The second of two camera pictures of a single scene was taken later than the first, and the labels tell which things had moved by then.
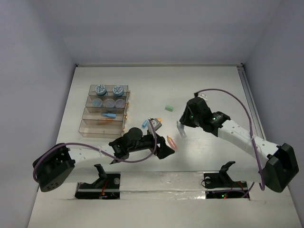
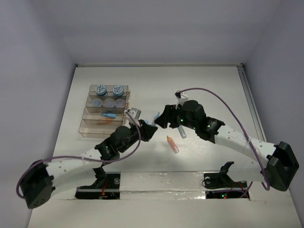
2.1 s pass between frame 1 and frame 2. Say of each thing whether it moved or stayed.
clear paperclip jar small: stayed
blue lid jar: stayed
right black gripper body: moved
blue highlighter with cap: stayed
